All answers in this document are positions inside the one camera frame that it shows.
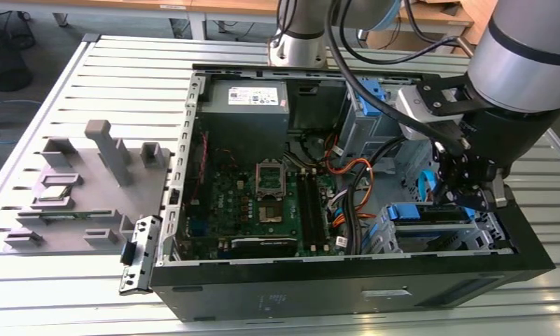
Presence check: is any blue plastic drive latch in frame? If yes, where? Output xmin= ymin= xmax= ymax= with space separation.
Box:
xmin=353 ymin=79 xmax=388 ymax=117

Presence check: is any hard disk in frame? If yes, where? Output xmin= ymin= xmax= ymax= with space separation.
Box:
xmin=361 ymin=202 xmax=477 ymax=253

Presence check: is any black RAM slot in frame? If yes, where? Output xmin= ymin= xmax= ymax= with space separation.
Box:
xmin=306 ymin=167 xmax=330 ymax=251
xmin=296 ymin=167 xmax=317 ymax=251

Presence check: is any black mesh bin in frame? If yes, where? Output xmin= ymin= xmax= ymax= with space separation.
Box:
xmin=0 ymin=9 xmax=36 ymax=92

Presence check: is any silver optical drive cage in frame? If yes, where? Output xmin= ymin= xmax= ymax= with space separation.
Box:
xmin=337 ymin=78 xmax=449 ymax=165

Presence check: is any CPU socket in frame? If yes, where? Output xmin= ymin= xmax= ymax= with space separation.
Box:
xmin=254 ymin=197 xmax=290 ymax=225

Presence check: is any green RAM stick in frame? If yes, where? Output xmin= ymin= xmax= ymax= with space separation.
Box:
xmin=36 ymin=211 xmax=92 ymax=223

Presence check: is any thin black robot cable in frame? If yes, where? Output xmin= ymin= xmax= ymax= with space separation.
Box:
xmin=330 ymin=0 xmax=475 ymax=66

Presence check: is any orange yellow wire bundle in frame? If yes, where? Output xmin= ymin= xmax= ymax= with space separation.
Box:
xmin=324 ymin=139 xmax=378 ymax=228

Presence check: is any wooden cabinet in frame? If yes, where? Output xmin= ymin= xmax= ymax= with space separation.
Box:
xmin=455 ymin=0 xmax=500 ymax=57

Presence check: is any black graphics card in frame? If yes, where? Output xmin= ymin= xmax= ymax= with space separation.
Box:
xmin=216 ymin=234 xmax=300 ymax=260

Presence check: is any silver CPU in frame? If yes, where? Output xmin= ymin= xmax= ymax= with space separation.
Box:
xmin=38 ymin=185 xmax=73 ymax=202

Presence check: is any black PC case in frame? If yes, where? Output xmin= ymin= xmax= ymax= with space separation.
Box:
xmin=146 ymin=62 xmax=556 ymax=323

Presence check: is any wooden desk white frame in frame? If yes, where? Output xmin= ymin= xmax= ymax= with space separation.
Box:
xmin=41 ymin=0 xmax=281 ymax=41
xmin=362 ymin=1 xmax=475 ymax=53

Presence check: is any metal socket cover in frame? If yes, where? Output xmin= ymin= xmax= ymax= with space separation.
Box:
xmin=254 ymin=161 xmax=288 ymax=199

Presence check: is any grey parts rack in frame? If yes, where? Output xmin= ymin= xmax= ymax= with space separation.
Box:
xmin=0 ymin=119 xmax=176 ymax=258

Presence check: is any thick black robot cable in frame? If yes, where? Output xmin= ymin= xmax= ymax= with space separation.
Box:
xmin=325 ymin=0 xmax=472 ymax=152

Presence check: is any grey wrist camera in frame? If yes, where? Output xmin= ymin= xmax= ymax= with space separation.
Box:
xmin=395 ymin=86 xmax=465 ymax=141

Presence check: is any blue data wire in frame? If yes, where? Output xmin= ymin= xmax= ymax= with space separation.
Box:
xmin=417 ymin=169 xmax=437 ymax=204

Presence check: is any silver disk bay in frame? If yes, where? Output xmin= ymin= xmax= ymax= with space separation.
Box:
xmin=361 ymin=201 xmax=503 ymax=255

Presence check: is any grey power supply unit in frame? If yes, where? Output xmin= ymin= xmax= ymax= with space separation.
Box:
xmin=198 ymin=79 xmax=290 ymax=165

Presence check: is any metal expansion slot bracket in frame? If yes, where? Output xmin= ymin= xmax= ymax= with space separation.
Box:
xmin=117 ymin=213 xmax=164 ymax=297

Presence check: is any green motherboard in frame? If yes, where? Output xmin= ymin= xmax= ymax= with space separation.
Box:
xmin=174 ymin=164 xmax=350 ymax=262

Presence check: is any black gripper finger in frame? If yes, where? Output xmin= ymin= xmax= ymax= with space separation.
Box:
xmin=452 ymin=159 xmax=515 ymax=212
xmin=431 ymin=152 xmax=475 ymax=207

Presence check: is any blue floor cable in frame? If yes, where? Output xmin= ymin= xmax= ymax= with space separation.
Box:
xmin=0 ymin=99 xmax=42 ymax=145

